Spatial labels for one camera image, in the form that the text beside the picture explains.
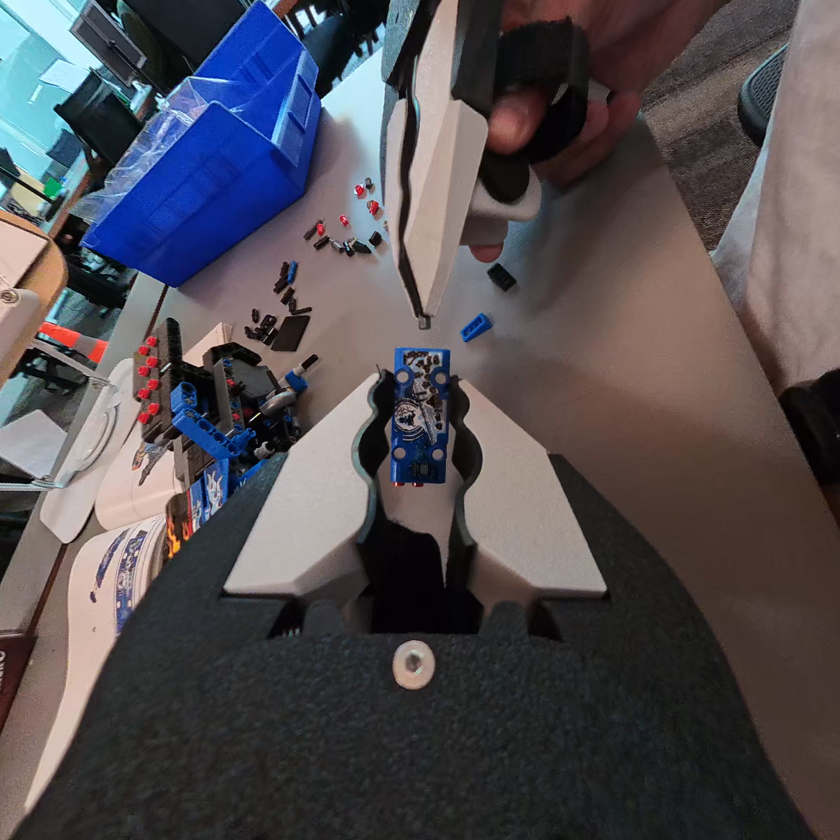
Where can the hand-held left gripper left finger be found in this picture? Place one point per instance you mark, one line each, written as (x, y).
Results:
(295, 525)

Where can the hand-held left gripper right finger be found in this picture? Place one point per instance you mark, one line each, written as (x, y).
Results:
(531, 525)

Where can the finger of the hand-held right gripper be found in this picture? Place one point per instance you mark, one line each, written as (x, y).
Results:
(396, 184)
(446, 197)

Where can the blue lego panel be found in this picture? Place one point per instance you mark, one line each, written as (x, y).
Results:
(420, 420)

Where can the group of red black lego pins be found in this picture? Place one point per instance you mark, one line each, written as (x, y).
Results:
(358, 247)

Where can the small black lego brick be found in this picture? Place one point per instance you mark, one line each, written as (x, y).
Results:
(502, 277)

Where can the small blue lego brick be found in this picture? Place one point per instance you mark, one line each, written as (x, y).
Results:
(476, 327)

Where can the blue black lego truck model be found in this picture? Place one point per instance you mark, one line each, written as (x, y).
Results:
(216, 407)

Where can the white lego instruction booklet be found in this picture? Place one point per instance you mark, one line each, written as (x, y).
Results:
(118, 485)

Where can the black flat lego tile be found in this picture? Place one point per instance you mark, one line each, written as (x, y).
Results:
(290, 333)

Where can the group of black lego connectors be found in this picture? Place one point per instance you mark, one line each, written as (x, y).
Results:
(266, 321)

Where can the person's right hand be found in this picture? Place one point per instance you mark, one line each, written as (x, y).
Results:
(623, 52)

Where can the blue plastic storage bin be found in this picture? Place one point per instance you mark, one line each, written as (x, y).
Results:
(197, 216)

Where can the clear acrylic stand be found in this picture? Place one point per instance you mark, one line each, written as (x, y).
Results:
(98, 426)

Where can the clear plastic bag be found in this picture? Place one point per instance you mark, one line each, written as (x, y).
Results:
(177, 111)

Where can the orange white striped bar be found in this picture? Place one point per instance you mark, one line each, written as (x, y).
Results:
(72, 341)

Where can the black monitor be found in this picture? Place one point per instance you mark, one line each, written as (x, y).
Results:
(98, 118)

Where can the dark brown printed box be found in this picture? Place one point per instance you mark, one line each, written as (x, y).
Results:
(13, 669)

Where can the black mesh office chair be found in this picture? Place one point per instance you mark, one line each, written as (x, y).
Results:
(761, 98)

